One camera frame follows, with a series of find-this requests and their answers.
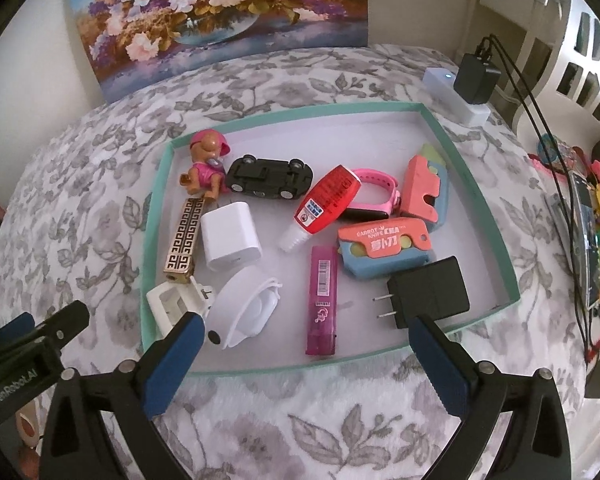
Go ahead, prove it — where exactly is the pink kids smartwatch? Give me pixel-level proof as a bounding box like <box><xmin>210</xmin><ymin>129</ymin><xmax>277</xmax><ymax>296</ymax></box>
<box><xmin>339</xmin><ymin>168</ymin><xmax>400</xmax><ymax>222</ymax></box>

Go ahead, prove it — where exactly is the colourful clutter pile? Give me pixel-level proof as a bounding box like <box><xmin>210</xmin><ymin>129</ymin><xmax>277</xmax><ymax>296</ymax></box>
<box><xmin>531</xmin><ymin>133</ymin><xmax>600</xmax><ymax>364</ymax></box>

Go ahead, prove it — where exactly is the teal rimmed white tray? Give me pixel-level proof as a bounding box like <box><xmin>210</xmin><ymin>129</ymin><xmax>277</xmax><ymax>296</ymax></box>
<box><xmin>140</xmin><ymin>102</ymin><xmax>520</xmax><ymax>376</ymax></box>

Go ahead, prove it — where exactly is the blue orange carrot knife toy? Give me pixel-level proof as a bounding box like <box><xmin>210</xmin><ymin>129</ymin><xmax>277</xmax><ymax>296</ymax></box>
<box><xmin>337</xmin><ymin>217</ymin><xmax>432</xmax><ymax>280</ymax></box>

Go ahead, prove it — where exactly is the white lattice chair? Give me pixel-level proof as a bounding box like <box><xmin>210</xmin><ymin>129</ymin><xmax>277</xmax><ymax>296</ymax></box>
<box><xmin>488</xmin><ymin>0</ymin><xmax>600</xmax><ymax>136</ymax></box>

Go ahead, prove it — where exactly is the black toy car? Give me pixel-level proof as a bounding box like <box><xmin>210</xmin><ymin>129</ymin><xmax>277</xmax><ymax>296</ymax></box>
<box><xmin>225</xmin><ymin>154</ymin><xmax>313</xmax><ymax>200</ymax></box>

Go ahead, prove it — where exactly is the white plug adapter frame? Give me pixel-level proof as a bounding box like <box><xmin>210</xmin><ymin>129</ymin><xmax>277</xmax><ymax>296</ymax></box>
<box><xmin>146</xmin><ymin>276</ymin><xmax>215</xmax><ymax>337</ymax></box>

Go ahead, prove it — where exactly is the gold patterned lighter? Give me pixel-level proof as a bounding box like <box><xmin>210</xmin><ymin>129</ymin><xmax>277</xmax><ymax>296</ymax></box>
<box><xmin>163</xmin><ymin>197</ymin><xmax>207</xmax><ymax>284</ymax></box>

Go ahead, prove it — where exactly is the red glue bottle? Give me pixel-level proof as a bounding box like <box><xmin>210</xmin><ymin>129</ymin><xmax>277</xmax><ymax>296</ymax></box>
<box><xmin>278</xmin><ymin>165</ymin><xmax>362</xmax><ymax>252</ymax></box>

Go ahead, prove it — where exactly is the black wall plug adapter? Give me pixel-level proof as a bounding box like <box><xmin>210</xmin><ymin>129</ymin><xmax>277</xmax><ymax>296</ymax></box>
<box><xmin>375</xmin><ymin>256</ymin><xmax>470</xmax><ymax>330</ymax></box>

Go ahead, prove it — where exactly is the grey floral tablecloth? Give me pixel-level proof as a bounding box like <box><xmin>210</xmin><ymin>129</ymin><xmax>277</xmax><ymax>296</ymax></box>
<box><xmin>0</xmin><ymin>46</ymin><xmax>600</xmax><ymax>479</ymax></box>

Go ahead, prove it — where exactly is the white power strip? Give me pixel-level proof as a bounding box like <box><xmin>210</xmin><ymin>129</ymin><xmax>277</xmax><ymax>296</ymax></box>
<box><xmin>422</xmin><ymin>67</ymin><xmax>491</xmax><ymax>127</ymax></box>

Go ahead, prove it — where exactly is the white usb charger cube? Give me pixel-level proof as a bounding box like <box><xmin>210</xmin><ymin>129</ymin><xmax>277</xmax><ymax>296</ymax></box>
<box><xmin>201</xmin><ymin>202</ymin><xmax>262</xmax><ymax>272</ymax></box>

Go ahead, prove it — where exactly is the pink pup dog figurine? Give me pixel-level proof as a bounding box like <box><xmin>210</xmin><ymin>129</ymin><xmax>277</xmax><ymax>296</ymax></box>
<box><xmin>178</xmin><ymin>129</ymin><xmax>230</xmax><ymax>200</ymax></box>

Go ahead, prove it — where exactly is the black plugged charger adapter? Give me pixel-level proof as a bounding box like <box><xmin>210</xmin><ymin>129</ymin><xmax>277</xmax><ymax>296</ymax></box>
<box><xmin>453</xmin><ymin>53</ymin><xmax>502</xmax><ymax>105</ymax></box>

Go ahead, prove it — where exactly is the floral oil painting canvas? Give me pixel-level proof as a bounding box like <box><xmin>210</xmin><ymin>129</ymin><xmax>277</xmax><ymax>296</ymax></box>
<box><xmin>69</xmin><ymin>0</ymin><xmax>368</xmax><ymax>103</ymax></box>

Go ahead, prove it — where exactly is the black charger cable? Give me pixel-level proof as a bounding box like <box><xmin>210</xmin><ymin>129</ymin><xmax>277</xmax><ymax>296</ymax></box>
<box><xmin>471</xmin><ymin>32</ymin><xmax>600</xmax><ymax>356</ymax></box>

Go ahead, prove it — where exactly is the pink blue carrot knife toy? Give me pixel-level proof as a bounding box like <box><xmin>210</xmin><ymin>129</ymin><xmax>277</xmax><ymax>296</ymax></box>
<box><xmin>399</xmin><ymin>144</ymin><xmax>450</xmax><ymax>232</ymax></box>

